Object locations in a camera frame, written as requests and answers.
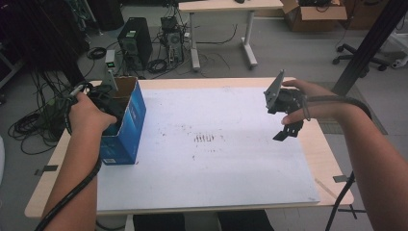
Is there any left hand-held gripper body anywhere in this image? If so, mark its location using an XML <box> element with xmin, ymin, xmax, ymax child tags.
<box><xmin>86</xmin><ymin>68</ymin><xmax>126</xmax><ymax>121</ymax></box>

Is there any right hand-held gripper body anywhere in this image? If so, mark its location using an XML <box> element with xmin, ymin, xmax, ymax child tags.
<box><xmin>263</xmin><ymin>69</ymin><xmax>304</xmax><ymax>116</ymax></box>

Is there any blue cardboard box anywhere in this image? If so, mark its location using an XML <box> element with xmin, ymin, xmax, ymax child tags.
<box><xmin>99</xmin><ymin>76</ymin><xmax>147</xmax><ymax>166</ymax></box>

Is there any person's left hand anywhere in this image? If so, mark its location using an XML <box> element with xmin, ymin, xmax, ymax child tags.
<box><xmin>68</xmin><ymin>92</ymin><xmax>118</xmax><ymax>138</ymax></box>

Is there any person's right hand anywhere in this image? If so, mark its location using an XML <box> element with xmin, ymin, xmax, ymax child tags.
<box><xmin>281</xmin><ymin>79</ymin><xmax>349</xmax><ymax>126</ymax></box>

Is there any light wooden table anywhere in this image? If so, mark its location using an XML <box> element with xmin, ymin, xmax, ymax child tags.
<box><xmin>24</xmin><ymin>76</ymin><xmax>355</xmax><ymax>219</ymax></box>

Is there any small silver device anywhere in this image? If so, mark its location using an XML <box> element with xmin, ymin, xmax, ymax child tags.
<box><xmin>105</xmin><ymin>49</ymin><xmax>117</xmax><ymax>70</ymax></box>

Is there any black computer tower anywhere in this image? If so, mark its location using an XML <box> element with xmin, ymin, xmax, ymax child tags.
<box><xmin>116</xmin><ymin>17</ymin><xmax>154</xmax><ymax>71</ymax></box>

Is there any grey tape strip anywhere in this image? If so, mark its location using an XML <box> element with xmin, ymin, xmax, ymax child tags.
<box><xmin>34</xmin><ymin>165</ymin><xmax>60</xmax><ymax>177</ymax></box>
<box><xmin>332</xmin><ymin>174</ymin><xmax>350</xmax><ymax>185</ymax></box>

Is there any white table mat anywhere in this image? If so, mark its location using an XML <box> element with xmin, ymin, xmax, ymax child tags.
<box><xmin>95</xmin><ymin>87</ymin><xmax>321</xmax><ymax>214</ymax></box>

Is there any brown cardboard box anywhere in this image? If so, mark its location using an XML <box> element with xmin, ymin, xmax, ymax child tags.
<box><xmin>280</xmin><ymin>0</ymin><xmax>348</xmax><ymax>33</ymax></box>

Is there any open computer case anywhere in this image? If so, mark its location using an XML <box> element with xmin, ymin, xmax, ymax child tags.
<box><xmin>159</xmin><ymin>15</ymin><xmax>188</xmax><ymax>65</ymax></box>

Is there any dark curtain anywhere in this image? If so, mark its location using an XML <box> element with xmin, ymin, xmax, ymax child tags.
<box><xmin>0</xmin><ymin>0</ymin><xmax>92</xmax><ymax>85</ymax></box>

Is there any black office chair base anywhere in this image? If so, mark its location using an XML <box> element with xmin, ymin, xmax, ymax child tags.
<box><xmin>332</xmin><ymin>42</ymin><xmax>391</xmax><ymax>72</ymax></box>

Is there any white desk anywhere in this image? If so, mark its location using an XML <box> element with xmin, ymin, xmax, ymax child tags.
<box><xmin>177</xmin><ymin>0</ymin><xmax>285</xmax><ymax>72</ymax></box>

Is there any small coiled black cable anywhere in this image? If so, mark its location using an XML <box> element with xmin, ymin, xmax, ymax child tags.
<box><xmin>87</xmin><ymin>46</ymin><xmax>108</xmax><ymax>61</ymax></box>

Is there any tangle of black floor cables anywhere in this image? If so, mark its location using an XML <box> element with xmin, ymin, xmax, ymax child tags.
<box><xmin>8</xmin><ymin>68</ymin><xmax>73</xmax><ymax>156</ymax></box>

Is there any black floor cable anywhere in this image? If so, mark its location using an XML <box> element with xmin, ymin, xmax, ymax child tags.
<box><xmin>195</xmin><ymin>23</ymin><xmax>239</xmax><ymax>45</ymax></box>

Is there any black metal post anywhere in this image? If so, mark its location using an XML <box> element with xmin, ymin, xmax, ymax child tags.
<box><xmin>331</xmin><ymin>0</ymin><xmax>408</xmax><ymax>96</ymax></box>

